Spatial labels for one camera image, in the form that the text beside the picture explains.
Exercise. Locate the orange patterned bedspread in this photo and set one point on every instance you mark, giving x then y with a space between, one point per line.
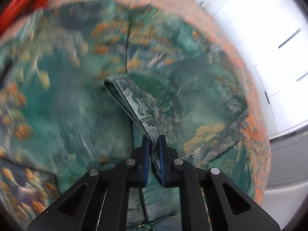
256 137

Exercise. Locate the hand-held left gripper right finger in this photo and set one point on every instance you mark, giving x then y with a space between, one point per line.
162 163

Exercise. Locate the white wardrobe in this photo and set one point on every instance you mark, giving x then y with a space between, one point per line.
252 16

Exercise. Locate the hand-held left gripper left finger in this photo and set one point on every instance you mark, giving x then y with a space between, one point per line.
145 163

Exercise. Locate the green printed garment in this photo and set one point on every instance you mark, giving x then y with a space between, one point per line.
72 115

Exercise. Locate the red knit sweater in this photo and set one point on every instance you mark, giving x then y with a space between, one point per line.
26 1

